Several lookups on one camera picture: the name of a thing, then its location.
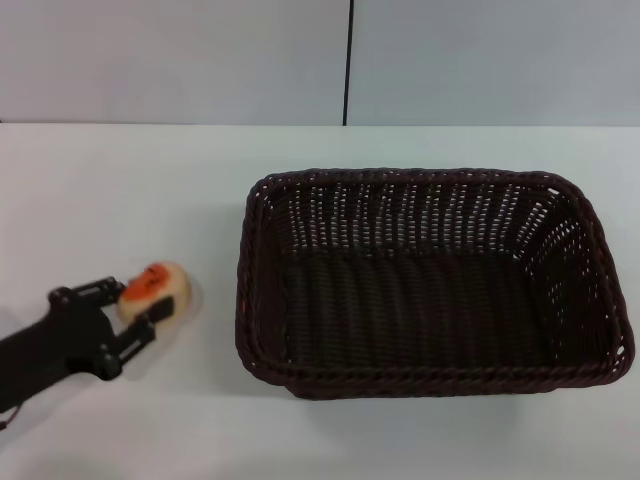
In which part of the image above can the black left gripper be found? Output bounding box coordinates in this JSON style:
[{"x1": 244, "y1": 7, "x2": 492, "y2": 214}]
[{"x1": 0, "y1": 275, "x2": 177, "y2": 415}]

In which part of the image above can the bun with orange top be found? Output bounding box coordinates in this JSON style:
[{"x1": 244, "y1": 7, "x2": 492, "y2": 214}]
[{"x1": 116, "y1": 261, "x2": 194, "y2": 324}]

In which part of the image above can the dark brown woven basket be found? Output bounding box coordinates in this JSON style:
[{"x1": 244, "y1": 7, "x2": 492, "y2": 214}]
[{"x1": 233, "y1": 167, "x2": 636, "y2": 400}]

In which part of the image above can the black vertical wall strip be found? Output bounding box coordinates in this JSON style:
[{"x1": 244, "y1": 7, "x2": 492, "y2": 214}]
[{"x1": 342, "y1": 0, "x2": 355, "y2": 126}]

